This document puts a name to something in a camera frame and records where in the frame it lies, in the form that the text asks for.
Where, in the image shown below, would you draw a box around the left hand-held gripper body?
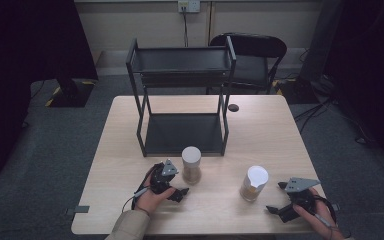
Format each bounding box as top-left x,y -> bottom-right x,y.
149,159 -> 179,195

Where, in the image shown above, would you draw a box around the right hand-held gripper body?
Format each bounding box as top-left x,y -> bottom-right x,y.
278,177 -> 321,224

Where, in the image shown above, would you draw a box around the glass jar with spout lid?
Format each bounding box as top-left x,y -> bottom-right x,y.
239,165 -> 270,202

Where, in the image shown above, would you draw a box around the glass jar with round lid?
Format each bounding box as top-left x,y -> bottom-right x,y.
181,145 -> 202,185

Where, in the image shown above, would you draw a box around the black metal two-tier shelf rack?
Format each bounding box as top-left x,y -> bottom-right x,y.
125,35 -> 237,158

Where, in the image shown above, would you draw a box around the person's left hand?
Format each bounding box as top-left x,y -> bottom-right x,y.
134,168 -> 178,216

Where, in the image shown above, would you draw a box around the person's right hand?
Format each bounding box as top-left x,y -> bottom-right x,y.
293,188 -> 346,240

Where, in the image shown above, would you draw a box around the black chair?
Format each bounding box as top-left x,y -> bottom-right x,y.
206,32 -> 288,96

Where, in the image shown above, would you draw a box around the black stand base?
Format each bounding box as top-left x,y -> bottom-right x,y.
44,78 -> 96,108

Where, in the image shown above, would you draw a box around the grey stand with base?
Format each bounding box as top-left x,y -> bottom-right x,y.
274,0 -> 344,105

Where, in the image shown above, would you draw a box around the dark curtain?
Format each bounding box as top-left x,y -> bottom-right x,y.
0,0 -> 99,183
323,0 -> 384,176

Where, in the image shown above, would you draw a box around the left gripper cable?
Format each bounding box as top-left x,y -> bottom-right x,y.
122,166 -> 155,214

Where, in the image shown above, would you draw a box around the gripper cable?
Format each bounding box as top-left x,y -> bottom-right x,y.
122,166 -> 155,214
313,194 -> 352,240

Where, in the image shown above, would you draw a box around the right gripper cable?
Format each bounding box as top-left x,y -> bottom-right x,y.
313,194 -> 352,240

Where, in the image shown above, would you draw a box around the floor cables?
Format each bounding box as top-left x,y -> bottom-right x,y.
293,48 -> 378,146

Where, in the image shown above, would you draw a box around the grey table bracket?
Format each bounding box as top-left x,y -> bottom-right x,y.
64,205 -> 91,216

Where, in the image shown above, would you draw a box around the black power cable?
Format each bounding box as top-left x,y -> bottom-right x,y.
181,6 -> 190,48

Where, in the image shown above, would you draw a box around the wall power outlet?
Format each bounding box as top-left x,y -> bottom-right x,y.
177,0 -> 201,14

